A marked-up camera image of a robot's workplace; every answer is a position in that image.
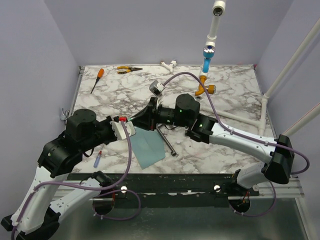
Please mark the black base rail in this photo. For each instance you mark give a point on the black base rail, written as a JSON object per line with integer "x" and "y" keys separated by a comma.
{"x": 184, "y": 190}

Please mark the blue tap valve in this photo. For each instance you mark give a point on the blue tap valve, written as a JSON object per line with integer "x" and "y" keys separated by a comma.
{"x": 208, "y": 53}

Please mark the orange brass tap valve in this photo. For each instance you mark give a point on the orange brass tap valve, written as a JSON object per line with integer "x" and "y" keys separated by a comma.
{"x": 211, "y": 89}

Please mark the white pipe tee fitting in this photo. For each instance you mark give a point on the white pipe tee fitting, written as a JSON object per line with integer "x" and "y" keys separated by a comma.
{"x": 170, "y": 67}

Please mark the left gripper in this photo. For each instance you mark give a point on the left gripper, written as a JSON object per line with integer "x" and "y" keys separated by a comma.
{"x": 107, "y": 120}

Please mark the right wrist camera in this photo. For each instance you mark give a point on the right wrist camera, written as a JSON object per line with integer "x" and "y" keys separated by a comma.
{"x": 157, "y": 88}

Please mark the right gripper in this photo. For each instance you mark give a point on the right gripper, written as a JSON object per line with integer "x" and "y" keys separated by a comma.
{"x": 145, "y": 118}

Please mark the black metal T bar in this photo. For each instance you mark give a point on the black metal T bar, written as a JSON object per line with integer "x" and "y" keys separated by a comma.
{"x": 172, "y": 150}

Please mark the white PVC pipe assembly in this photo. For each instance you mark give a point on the white PVC pipe assembly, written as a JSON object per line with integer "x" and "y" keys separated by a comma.
{"x": 218, "y": 10}

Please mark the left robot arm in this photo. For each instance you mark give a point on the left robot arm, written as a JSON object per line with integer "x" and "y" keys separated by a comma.
{"x": 39, "y": 216}

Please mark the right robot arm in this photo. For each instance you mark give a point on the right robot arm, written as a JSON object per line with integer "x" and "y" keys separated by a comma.
{"x": 275, "y": 154}

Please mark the metal wall hook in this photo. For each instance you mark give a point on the metal wall hook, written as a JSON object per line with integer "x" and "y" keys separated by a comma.
{"x": 64, "y": 114}

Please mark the yellow handled pliers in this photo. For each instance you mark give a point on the yellow handled pliers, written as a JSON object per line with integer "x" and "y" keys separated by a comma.
{"x": 127, "y": 69}

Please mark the orange handled screwdriver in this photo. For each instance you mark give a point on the orange handled screwdriver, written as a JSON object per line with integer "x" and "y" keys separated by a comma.
{"x": 98, "y": 77}

